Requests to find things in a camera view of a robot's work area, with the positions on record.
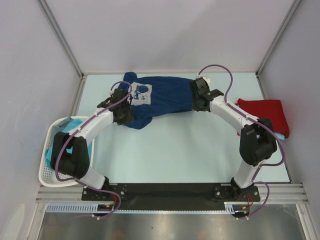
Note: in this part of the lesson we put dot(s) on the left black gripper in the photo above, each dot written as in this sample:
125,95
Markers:
129,117

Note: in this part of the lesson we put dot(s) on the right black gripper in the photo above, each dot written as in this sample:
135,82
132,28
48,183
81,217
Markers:
196,107

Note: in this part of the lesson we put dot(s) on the navy blue t shirt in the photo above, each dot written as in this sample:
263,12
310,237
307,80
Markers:
154,96

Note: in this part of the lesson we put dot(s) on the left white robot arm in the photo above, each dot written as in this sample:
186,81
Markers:
70,150

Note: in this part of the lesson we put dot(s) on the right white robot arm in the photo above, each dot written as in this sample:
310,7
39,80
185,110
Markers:
257,140

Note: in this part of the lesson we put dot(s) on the grey shirt in basket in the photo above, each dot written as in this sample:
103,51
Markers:
62,126

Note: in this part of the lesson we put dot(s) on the folded light blue t shirt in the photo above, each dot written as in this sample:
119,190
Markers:
280,136

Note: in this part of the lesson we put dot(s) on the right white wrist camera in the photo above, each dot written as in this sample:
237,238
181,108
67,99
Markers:
206,79

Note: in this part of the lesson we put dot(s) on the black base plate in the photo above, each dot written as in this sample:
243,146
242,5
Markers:
181,196

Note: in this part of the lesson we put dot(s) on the light blue cable duct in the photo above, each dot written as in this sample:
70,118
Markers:
79,208

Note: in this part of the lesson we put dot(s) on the aluminium frame rail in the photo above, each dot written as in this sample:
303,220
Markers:
279,193

